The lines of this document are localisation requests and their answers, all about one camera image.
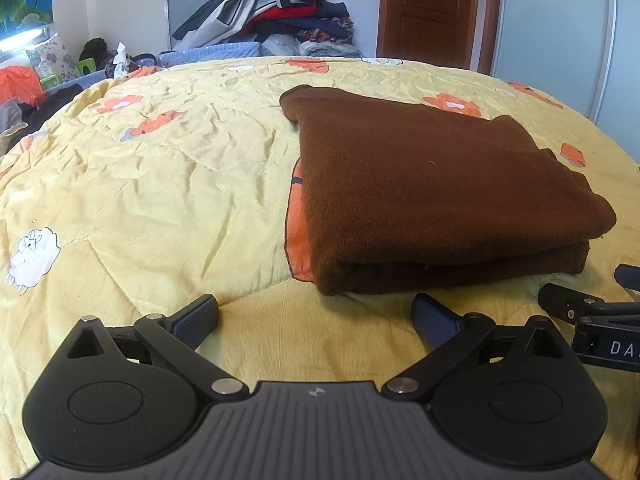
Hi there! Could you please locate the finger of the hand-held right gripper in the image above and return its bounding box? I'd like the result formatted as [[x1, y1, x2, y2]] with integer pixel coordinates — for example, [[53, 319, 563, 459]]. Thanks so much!
[[614, 263, 640, 287], [538, 282, 640, 322]]

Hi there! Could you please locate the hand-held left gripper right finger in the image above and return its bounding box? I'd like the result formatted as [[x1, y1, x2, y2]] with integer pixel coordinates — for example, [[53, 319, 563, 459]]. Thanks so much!
[[382, 293, 577, 401]]

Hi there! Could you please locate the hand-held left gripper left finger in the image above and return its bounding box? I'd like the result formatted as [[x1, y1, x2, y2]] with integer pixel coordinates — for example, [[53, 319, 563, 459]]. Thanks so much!
[[65, 293, 250, 401]]

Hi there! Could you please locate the brown knit sweater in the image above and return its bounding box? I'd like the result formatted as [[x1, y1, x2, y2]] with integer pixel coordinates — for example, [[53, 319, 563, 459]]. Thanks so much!
[[279, 86, 617, 297]]

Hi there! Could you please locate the dark clothes heap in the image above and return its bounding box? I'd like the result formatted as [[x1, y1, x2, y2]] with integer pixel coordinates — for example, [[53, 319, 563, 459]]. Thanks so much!
[[0, 99, 52, 137]]

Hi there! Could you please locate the pile of clothes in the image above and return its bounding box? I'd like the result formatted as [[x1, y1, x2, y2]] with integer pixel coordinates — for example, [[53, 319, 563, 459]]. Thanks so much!
[[172, 0, 364, 59]]

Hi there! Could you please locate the yellow printed quilt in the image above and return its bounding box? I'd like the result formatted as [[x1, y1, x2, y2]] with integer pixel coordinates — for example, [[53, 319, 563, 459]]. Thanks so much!
[[0, 55, 640, 480]]

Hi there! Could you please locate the white wardrobe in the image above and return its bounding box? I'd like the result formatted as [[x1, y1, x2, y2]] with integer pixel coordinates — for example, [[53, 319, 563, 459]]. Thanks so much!
[[490, 0, 640, 167]]

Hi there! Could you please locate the blue quilted blanket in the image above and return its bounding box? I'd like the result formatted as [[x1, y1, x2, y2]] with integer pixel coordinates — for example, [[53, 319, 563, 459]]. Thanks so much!
[[44, 42, 264, 107]]

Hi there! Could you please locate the white crumpled paper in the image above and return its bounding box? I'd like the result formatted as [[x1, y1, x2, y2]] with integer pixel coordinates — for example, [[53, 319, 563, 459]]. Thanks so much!
[[106, 42, 135, 79]]

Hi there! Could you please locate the dark bag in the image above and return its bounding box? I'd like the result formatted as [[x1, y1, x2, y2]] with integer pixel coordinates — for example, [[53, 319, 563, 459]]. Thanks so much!
[[78, 37, 109, 64]]

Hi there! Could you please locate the orange cloth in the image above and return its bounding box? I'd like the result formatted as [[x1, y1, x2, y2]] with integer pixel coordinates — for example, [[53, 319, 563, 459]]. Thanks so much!
[[0, 65, 47, 107]]

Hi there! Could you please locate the floral pillow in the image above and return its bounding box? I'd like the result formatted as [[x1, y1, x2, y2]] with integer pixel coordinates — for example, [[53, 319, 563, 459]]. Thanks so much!
[[25, 33, 69, 81]]

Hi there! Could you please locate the brown wooden door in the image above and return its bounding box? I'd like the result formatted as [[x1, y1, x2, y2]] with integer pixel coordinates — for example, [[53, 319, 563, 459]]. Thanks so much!
[[376, 0, 502, 75]]

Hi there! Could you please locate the grey framed panel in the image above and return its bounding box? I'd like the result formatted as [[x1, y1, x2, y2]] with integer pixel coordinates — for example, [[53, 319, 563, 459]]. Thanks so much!
[[164, 0, 229, 54]]

